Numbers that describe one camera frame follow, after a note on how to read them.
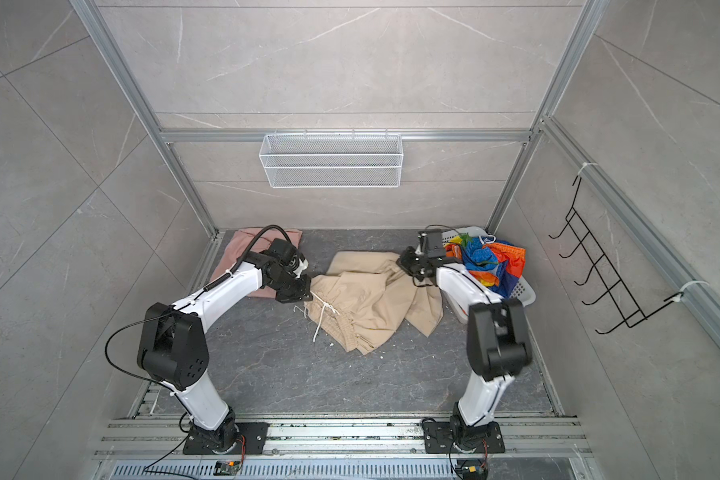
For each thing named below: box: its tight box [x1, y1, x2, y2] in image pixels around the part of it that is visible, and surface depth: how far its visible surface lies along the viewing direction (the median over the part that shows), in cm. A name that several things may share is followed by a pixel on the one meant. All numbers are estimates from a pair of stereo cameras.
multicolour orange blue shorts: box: [444, 234, 527, 298], surface depth 97 cm
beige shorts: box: [304, 251, 444, 355], surface depth 94 cm
